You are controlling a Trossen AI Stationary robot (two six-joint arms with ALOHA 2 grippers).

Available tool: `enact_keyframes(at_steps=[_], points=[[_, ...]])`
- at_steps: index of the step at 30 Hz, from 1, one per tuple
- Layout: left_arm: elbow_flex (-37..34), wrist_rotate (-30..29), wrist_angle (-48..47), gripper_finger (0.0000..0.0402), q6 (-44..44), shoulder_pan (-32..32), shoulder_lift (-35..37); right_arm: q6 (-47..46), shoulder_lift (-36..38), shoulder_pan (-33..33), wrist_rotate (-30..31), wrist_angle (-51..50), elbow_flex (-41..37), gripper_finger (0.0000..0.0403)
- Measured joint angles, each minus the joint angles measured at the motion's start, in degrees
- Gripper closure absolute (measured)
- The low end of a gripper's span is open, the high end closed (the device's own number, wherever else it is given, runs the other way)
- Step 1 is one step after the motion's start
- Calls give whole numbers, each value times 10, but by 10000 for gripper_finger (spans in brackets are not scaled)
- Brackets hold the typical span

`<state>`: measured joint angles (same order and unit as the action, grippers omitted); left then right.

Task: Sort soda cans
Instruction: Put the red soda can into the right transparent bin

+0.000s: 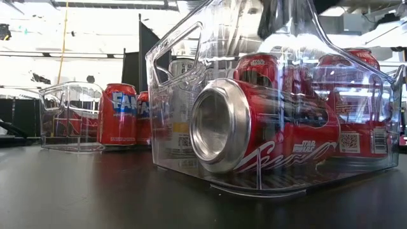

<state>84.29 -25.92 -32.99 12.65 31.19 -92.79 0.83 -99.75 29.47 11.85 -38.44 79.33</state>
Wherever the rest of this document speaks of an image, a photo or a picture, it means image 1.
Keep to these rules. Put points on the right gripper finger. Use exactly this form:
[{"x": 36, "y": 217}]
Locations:
[{"x": 270, "y": 19}]

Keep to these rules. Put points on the clear plastic storage bin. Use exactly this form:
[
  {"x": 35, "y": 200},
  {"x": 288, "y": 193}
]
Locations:
[
  {"x": 178, "y": 171},
  {"x": 76, "y": 95}
]

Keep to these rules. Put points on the red Coca-Cola soda can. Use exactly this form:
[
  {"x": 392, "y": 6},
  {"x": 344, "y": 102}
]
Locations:
[{"x": 327, "y": 63}]

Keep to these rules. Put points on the black low partition wall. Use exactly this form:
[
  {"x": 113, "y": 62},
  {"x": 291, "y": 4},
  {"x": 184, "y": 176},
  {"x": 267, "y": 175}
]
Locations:
[{"x": 19, "y": 109}]

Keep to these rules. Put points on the small black dome device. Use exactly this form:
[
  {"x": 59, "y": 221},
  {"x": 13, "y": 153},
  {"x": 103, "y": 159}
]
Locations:
[{"x": 90, "y": 79}]

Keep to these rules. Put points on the black ceiling-mounted device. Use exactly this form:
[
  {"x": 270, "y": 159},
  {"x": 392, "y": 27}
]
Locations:
[{"x": 4, "y": 31}]

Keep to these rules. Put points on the white Celsius drink can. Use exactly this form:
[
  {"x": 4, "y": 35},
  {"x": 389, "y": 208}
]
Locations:
[{"x": 182, "y": 66}]

